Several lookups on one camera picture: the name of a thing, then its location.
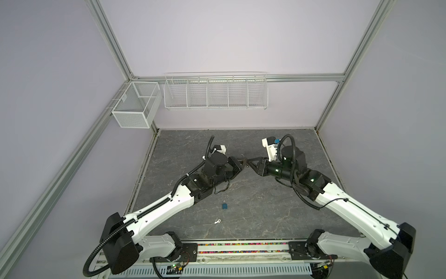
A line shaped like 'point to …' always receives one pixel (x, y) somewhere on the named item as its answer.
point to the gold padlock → (244, 162)
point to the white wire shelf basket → (213, 90)
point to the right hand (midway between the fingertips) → (247, 162)
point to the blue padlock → (224, 205)
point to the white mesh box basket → (140, 106)
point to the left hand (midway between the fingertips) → (249, 163)
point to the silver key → (219, 221)
